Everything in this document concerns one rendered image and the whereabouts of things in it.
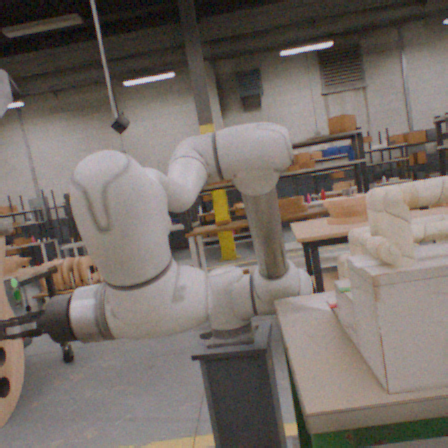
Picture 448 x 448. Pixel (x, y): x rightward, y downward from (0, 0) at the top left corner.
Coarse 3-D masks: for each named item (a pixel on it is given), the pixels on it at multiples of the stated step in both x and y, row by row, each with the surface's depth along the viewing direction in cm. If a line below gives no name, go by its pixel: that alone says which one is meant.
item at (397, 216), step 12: (384, 204) 54; (396, 204) 53; (396, 216) 53; (408, 216) 54; (396, 228) 54; (408, 228) 54; (396, 240) 54; (408, 240) 54; (408, 252) 54; (396, 264) 55; (408, 264) 54
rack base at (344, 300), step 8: (344, 280) 84; (336, 288) 82; (336, 296) 84; (344, 296) 75; (344, 304) 76; (352, 304) 69; (344, 312) 78; (352, 312) 70; (344, 320) 79; (352, 320) 71; (344, 328) 81; (352, 328) 73; (352, 336) 74
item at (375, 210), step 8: (368, 200) 62; (376, 200) 61; (368, 208) 62; (376, 208) 61; (368, 216) 63; (376, 216) 62; (384, 216) 61; (376, 224) 62; (384, 224) 62; (376, 232) 62; (384, 232) 62
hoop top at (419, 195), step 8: (416, 184) 54; (424, 184) 53; (432, 184) 53; (440, 184) 53; (392, 192) 53; (400, 192) 53; (408, 192) 53; (416, 192) 53; (424, 192) 53; (432, 192) 53; (440, 192) 53; (384, 200) 54; (392, 200) 53; (400, 200) 53; (408, 200) 53; (416, 200) 53; (424, 200) 53; (432, 200) 53; (440, 200) 53
